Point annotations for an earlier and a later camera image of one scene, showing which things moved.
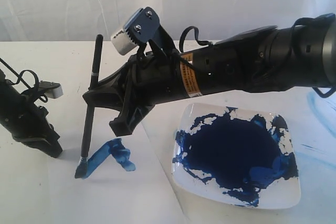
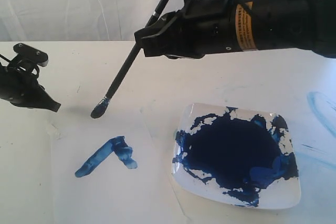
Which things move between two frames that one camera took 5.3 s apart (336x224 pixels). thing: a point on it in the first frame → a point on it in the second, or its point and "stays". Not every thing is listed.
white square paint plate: [236, 157] stays
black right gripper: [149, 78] → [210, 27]
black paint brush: [81, 169] → [102, 105]
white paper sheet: [126, 180] stays
